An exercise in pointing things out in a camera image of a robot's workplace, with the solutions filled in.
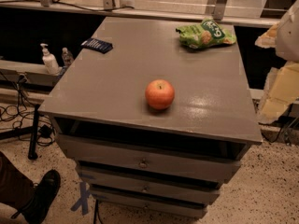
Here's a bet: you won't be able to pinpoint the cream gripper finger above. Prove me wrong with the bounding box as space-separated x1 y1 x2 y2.
257 61 299 124
255 24 278 49

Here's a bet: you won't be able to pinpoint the green rice chip bag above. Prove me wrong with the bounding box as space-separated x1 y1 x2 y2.
176 19 236 49

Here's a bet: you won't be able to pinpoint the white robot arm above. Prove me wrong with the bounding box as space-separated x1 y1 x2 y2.
255 0 299 124

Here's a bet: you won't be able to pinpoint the red apple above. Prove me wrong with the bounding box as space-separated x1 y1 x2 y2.
145 79 175 110

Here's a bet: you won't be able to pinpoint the grey drawer cabinet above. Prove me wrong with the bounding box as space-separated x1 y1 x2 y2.
40 17 262 218

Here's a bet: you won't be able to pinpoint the top drawer knob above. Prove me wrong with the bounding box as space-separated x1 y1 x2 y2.
138 159 148 169

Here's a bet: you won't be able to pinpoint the middle drawer knob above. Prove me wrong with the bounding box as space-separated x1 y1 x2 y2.
141 186 149 193

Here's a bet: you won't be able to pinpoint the small clear plastic bottle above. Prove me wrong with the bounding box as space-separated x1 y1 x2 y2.
62 48 74 67

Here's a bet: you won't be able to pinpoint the white pump dispenser bottle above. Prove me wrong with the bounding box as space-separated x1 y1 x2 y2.
40 43 59 75

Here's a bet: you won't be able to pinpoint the blue tape cross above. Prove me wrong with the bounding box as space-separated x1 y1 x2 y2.
70 180 95 217

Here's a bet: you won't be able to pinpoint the black shoe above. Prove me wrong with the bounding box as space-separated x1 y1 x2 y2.
11 170 61 224

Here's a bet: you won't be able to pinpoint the black stand pole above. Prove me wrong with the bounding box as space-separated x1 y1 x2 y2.
28 105 39 160

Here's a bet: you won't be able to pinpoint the brown trouser leg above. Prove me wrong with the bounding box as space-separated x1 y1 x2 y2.
0 152 35 210

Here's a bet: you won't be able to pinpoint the grey metal shelf rail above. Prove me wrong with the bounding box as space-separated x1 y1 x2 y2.
0 0 279 28

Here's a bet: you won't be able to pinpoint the black floor cables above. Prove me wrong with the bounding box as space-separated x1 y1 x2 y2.
0 70 57 147

